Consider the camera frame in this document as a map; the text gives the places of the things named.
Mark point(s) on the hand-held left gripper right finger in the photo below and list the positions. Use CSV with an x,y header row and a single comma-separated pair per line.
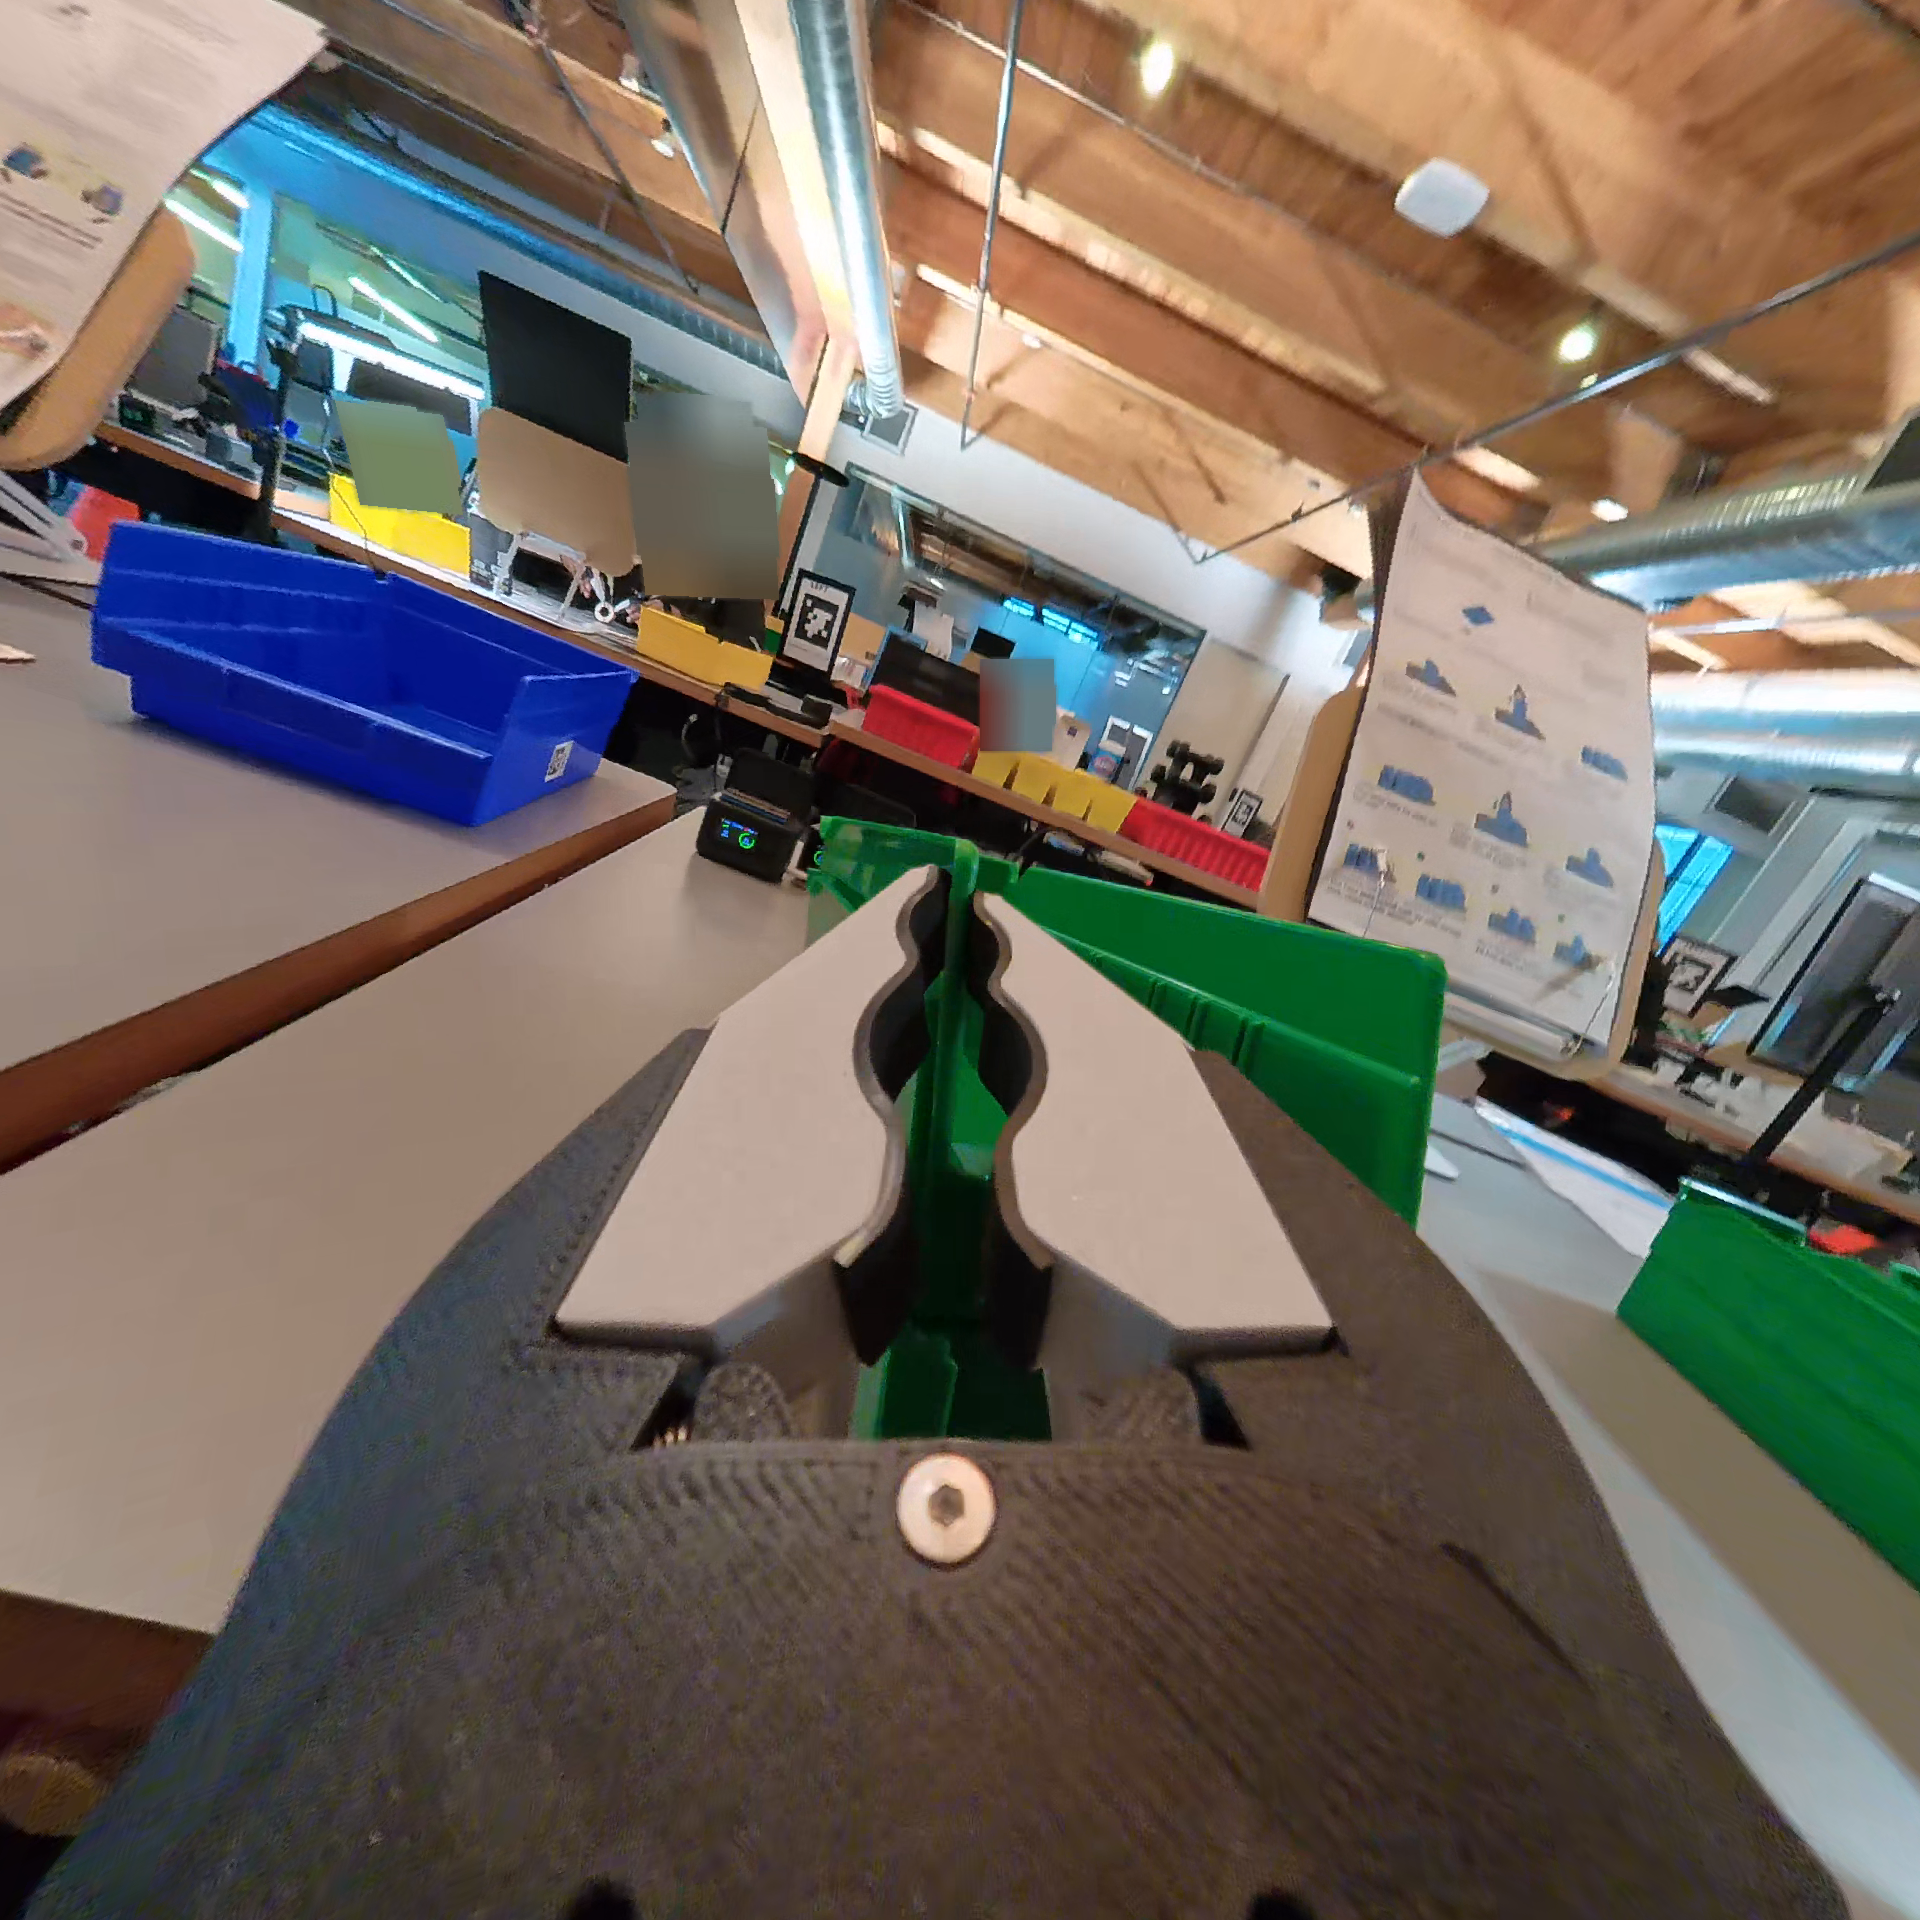
x,y
1156,1184

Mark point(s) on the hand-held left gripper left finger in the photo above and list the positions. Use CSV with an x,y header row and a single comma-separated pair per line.
x,y
720,1170

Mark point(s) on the green plastic bin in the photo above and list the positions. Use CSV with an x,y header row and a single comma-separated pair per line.
x,y
1275,1035
1800,1351

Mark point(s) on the grey desk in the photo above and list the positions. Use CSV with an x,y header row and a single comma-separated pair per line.
x,y
225,900
374,1199

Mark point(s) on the black charging case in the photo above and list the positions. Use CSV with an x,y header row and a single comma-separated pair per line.
x,y
752,840

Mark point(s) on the red plastic bin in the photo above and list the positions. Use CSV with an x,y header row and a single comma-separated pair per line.
x,y
923,728
1201,845

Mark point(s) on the small yellow bin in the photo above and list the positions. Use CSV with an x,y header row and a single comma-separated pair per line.
x,y
998,773
1074,795
1034,783
1113,808

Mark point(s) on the black dumbbell rack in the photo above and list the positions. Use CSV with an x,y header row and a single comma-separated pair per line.
x,y
1192,780

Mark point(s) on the white and blue paper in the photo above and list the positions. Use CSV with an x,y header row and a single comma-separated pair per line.
x,y
1576,1184

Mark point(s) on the yellow plastic bin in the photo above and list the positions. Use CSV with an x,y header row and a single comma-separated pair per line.
x,y
399,534
704,653

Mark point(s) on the white sheet with blue pictures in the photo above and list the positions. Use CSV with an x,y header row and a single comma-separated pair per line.
x,y
1502,751

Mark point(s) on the black and white tag sign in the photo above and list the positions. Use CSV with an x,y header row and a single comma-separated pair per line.
x,y
819,624

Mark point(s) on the blue plastic bin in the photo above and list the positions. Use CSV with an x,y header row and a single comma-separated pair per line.
x,y
300,676

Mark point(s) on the computer monitor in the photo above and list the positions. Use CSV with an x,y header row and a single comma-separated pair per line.
x,y
1845,974

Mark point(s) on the black sheet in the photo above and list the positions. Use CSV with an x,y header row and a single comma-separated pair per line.
x,y
554,360

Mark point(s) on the round ceiling light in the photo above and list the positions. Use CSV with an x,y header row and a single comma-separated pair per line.
x,y
1576,343
1156,65

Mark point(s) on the white ceiling access point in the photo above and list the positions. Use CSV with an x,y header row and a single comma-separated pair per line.
x,y
1440,197

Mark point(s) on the white printed instruction sheet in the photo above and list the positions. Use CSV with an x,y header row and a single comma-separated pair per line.
x,y
119,120

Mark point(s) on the silver spiral duct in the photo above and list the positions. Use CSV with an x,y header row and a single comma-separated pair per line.
x,y
1800,737
855,179

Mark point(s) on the silver duct with vent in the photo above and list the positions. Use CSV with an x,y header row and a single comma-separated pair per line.
x,y
1770,534

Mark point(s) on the silver rectangular duct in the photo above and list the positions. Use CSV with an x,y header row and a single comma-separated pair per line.
x,y
752,179

